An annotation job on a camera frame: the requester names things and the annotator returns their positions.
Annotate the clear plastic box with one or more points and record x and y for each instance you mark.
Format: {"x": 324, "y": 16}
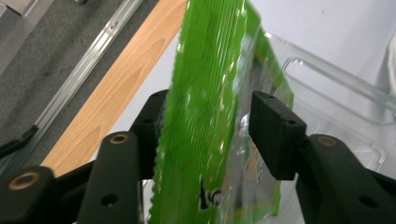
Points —
{"x": 342, "y": 105}

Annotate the cream patterned canvas tote bag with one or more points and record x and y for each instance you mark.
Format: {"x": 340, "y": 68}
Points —
{"x": 391, "y": 62}

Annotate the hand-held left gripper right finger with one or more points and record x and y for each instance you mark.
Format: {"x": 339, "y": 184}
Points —
{"x": 333, "y": 174}

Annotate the aluminium rail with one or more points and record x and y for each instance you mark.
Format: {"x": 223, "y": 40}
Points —
{"x": 81, "y": 71}

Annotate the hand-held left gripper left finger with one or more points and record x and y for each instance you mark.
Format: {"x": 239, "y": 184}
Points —
{"x": 115, "y": 174}

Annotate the green snack packet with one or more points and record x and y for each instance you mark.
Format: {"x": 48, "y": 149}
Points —
{"x": 202, "y": 109}

